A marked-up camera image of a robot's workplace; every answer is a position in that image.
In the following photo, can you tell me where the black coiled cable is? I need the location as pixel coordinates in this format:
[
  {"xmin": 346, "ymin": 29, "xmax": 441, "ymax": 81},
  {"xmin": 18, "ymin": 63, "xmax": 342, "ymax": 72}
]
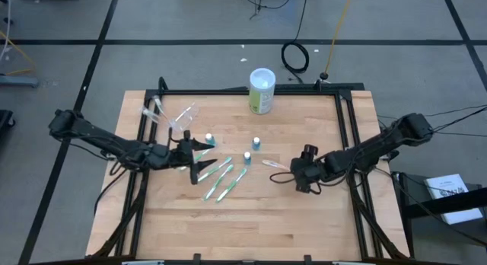
[{"xmin": 280, "ymin": 0, "xmax": 311, "ymax": 84}]

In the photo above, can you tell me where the yellow hanging cable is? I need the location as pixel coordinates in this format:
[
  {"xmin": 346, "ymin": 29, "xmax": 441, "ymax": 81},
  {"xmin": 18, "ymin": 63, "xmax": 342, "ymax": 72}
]
[{"xmin": 324, "ymin": 0, "xmax": 355, "ymax": 74}]

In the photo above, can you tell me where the thin black power cable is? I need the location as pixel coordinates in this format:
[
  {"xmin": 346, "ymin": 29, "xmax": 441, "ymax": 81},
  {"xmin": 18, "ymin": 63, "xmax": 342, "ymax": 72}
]
[{"xmin": 433, "ymin": 131, "xmax": 487, "ymax": 138}]

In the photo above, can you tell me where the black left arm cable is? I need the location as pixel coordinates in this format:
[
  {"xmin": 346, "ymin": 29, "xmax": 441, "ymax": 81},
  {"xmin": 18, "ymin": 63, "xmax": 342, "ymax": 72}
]
[{"xmin": 93, "ymin": 168, "xmax": 130, "ymax": 217}]

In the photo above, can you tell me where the white green wipes canister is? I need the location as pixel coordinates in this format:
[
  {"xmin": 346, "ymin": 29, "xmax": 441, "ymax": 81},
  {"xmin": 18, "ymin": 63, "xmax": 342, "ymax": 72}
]
[{"xmin": 248, "ymin": 67, "xmax": 276, "ymax": 115}]

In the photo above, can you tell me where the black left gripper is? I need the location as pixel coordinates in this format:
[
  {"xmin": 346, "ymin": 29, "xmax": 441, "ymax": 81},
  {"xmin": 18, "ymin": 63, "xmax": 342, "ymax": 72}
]
[{"xmin": 164, "ymin": 129, "xmax": 218, "ymax": 186}]

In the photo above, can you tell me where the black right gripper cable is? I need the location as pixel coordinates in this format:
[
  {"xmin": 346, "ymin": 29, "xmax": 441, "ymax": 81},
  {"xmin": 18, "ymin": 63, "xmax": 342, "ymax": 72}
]
[{"xmin": 269, "ymin": 171, "xmax": 300, "ymax": 186}]

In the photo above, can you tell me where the black floor cable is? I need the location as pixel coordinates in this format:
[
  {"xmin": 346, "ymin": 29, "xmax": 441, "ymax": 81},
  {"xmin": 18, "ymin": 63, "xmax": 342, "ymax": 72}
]
[{"xmin": 240, "ymin": 0, "xmax": 298, "ymax": 21}]

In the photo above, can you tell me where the black chair part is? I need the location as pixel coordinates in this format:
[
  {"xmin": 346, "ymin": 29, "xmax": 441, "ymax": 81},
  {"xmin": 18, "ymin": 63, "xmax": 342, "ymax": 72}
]
[{"xmin": 0, "ymin": 109, "xmax": 17, "ymax": 144}]

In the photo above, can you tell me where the black side cart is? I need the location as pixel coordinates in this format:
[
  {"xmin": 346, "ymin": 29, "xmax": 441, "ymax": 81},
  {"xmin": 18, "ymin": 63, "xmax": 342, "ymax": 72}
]
[{"xmin": 391, "ymin": 171, "xmax": 487, "ymax": 265}]

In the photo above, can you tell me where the yellow floor cable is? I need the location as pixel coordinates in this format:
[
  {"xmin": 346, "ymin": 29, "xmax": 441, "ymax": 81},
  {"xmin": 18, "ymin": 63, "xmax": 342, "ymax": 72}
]
[{"xmin": 0, "ymin": 28, "xmax": 37, "ymax": 76}]

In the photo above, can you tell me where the thick black power cable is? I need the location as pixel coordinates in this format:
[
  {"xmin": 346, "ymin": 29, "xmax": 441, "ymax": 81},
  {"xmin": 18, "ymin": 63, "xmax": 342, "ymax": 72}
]
[{"xmin": 431, "ymin": 106, "xmax": 487, "ymax": 132}]

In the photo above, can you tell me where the white floor cable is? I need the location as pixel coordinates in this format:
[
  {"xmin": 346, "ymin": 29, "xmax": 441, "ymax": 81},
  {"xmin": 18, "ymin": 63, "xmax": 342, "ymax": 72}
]
[{"xmin": 0, "ymin": 0, "xmax": 13, "ymax": 64}]

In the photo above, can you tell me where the green toothbrush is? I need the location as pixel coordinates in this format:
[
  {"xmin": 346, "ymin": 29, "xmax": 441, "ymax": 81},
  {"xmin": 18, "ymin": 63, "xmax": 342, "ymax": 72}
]
[
  {"xmin": 178, "ymin": 147, "xmax": 212, "ymax": 172},
  {"xmin": 215, "ymin": 167, "xmax": 248, "ymax": 203},
  {"xmin": 203, "ymin": 164, "xmax": 235, "ymax": 201},
  {"xmin": 197, "ymin": 156, "xmax": 233, "ymax": 184}
]

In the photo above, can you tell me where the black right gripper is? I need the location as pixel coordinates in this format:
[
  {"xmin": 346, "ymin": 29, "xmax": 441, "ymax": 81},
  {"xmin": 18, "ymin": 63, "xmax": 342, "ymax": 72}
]
[{"xmin": 290, "ymin": 143, "xmax": 333, "ymax": 195}]

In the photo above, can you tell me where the black aluminium table frame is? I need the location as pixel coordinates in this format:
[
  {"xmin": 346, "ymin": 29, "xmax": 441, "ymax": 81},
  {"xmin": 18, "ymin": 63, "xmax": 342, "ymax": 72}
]
[{"xmin": 85, "ymin": 76, "xmax": 412, "ymax": 265}]

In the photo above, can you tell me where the white booklet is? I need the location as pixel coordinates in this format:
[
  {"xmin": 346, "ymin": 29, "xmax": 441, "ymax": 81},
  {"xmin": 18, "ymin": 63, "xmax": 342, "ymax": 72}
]
[{"xmin": 423, "ymin": 173, "xmax": 485, "ymax": 225}]

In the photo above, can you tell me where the black clamp knob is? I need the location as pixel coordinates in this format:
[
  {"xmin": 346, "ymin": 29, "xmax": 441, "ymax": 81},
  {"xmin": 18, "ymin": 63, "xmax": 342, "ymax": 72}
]
[{"xmin": 314, "ymin": 71, "xmax": 330, "ymax": 91}]

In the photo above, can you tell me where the grey floor base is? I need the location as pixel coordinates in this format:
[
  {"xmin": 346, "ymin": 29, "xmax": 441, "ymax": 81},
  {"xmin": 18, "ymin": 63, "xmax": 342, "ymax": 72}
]
[{"xmin": 0, "ymin": 75, "xmax": 41, "ymax": 89}]

